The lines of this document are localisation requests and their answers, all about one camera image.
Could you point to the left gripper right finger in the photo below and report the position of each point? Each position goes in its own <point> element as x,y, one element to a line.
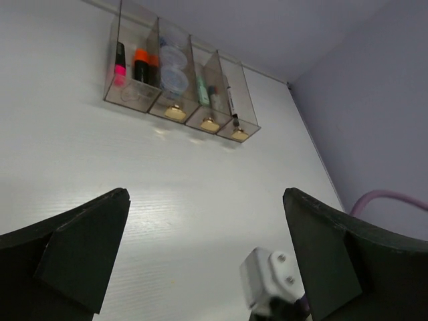
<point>353,270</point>

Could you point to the clear paperclip jar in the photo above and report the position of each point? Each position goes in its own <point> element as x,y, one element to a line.
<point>173,79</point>
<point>171,56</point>
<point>174,41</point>

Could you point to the red cap whiteboard marker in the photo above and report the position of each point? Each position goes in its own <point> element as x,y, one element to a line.
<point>215,98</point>

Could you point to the black cap whiteboard marker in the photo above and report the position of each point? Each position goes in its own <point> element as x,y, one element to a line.
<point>232,108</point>

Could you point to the pink black highlighter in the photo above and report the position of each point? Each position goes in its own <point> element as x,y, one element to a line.
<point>120,65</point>

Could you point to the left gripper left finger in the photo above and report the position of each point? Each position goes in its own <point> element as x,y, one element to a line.
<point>60,268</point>

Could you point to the orange highlighter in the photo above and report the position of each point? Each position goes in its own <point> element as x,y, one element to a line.
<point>141,66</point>

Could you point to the clear four-compartment organizer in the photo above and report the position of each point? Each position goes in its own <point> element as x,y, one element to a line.
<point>157,67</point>

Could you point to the green transparent utility knife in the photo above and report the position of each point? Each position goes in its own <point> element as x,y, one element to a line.
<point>202,91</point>

